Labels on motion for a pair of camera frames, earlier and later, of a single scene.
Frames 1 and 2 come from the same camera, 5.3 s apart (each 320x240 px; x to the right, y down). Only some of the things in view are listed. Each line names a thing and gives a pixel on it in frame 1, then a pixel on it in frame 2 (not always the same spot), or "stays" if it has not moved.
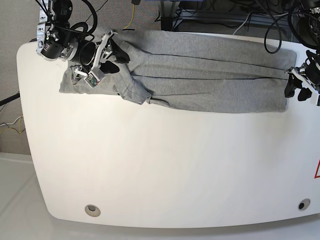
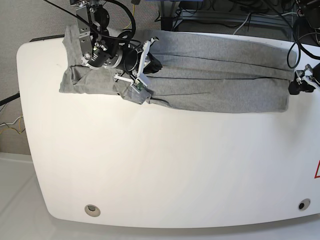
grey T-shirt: (185, 71) stays
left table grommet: (92, 210) stays
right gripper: (91, 55) -> (134, 59)
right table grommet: (304, 204) stays
